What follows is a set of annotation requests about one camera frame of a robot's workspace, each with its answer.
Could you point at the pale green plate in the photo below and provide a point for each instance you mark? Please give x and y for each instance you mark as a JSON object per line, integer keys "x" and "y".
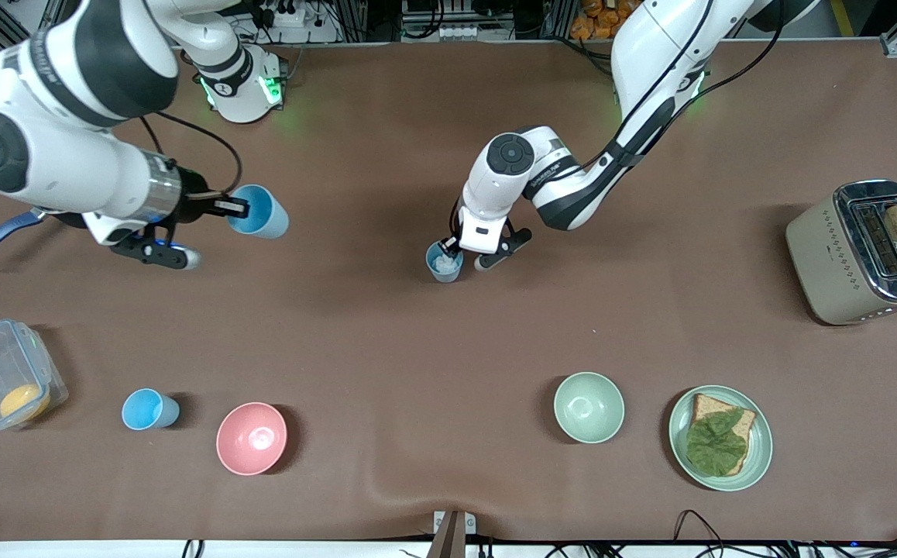
{"x": 761, "y": 457}

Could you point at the orange food piece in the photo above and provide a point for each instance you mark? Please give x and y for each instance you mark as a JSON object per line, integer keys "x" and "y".
{"x": 21, "y": 401}

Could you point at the green lettuce leaf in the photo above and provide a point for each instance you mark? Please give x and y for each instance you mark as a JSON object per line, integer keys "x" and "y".
{"x": 716, "y": 446}

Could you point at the pink bowl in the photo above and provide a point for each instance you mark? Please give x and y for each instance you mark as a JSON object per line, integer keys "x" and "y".
{"x": 251, "y": 438}

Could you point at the pale green bowl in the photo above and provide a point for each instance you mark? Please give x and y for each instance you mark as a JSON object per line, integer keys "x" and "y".
{"x": 588, "y": 407}

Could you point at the brown table cover mat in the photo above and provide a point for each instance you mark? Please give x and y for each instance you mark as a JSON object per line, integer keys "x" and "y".
{"x": 417, "y": 372}

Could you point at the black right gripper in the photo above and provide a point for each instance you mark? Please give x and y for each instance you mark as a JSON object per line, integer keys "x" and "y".
{"x": 194, "y": 188}

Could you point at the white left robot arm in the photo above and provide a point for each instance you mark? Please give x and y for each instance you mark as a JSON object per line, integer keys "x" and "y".
{"x": 495, "y": 186}

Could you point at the white power strip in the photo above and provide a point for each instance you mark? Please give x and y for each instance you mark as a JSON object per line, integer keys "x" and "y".
{"x": 286, "y": 14}

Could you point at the light blue plastic cup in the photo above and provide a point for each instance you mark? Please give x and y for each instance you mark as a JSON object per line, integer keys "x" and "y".
{"x": 142, "y": 409}
{"x": 439, "y": 273}
{"x": 270, "y": 221}

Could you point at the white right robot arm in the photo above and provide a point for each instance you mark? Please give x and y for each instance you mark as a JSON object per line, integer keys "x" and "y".
{"x": 53, "y": 85}

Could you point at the beige and chrome toaster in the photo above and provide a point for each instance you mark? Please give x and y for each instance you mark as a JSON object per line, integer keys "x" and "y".
{"x": 828, "y": 263}

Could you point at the orange packaged snacks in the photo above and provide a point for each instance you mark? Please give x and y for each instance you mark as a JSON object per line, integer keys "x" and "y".
{"x": 599, "y": 19}

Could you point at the brown bread slice on plate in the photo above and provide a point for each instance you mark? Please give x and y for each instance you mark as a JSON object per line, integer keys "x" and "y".
{"x": 708, "y": 404}

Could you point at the grey metal bracket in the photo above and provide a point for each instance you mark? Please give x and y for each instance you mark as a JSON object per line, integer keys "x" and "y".
{"x": 448, "y": 533}

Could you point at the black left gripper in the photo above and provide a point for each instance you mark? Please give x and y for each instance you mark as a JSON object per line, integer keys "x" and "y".
{"x": 455, "y": 233}

